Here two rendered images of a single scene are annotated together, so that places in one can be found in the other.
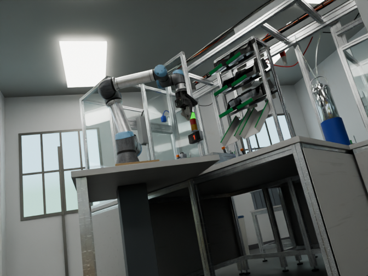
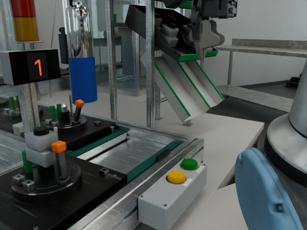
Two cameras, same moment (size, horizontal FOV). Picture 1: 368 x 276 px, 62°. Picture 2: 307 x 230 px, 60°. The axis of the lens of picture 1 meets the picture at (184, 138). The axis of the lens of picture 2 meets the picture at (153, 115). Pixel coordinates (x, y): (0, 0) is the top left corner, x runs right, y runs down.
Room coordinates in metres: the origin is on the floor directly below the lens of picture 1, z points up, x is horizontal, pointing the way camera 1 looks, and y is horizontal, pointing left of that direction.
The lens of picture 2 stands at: (2.17, 0.57, 1.28)
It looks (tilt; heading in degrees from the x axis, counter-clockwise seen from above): 17 degrees down; 260
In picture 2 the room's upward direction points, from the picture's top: straight up
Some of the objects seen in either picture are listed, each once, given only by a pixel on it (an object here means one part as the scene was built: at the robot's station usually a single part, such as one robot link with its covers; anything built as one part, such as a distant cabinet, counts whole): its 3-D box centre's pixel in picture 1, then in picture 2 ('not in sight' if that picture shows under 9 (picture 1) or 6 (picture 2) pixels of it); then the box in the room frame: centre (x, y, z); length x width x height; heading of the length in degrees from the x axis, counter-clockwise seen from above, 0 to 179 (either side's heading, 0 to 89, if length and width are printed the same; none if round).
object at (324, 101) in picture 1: (323, 98); (79, 24); (2.31, -1.14, 1.32); 0.14 x 0.14 x 0.38
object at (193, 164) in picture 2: not in sight; (189, 165); (1.97, 0.00, 0.96); 0.04 x 0.04 x 0.02
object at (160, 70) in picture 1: (131, 80); not in sight; (1.82, 0.27, 1.52); 0.49 x 0.11 x 0.12; 86
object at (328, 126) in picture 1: (336, 137); (83, 79); (2.31, -1.14, 1.00); 0.16 x 0.16 x 0.27
